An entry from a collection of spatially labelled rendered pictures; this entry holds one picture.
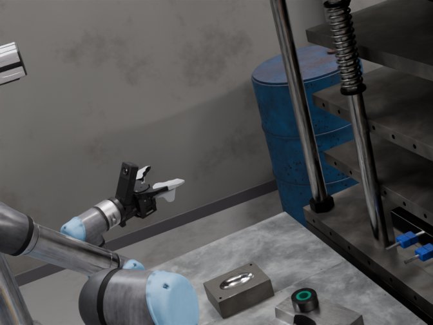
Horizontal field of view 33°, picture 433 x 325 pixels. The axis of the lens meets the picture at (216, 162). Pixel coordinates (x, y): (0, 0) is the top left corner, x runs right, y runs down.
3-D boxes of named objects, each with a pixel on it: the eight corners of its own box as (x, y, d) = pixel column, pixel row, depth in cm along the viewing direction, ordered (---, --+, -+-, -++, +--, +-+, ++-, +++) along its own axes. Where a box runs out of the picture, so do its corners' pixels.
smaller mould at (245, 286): (223, 318, 252) (218, 302, 250) (207, 298, 266) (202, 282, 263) (274, 295, 257) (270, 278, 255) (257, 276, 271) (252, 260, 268)
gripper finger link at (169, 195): (187, 195, 208) (154, 201, 207) (183, 177, 205) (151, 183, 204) (188, 200, 205) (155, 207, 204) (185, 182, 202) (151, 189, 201)
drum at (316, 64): (363, 173, 501) (337, 33, 462) (404, 213, 441) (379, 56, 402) (272, 202, 495) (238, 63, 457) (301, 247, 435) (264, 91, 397)
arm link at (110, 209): (89, 202, 198) (107, 211, 193) (102, 194, 201) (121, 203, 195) (95, 225, 202) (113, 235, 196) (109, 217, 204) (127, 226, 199)
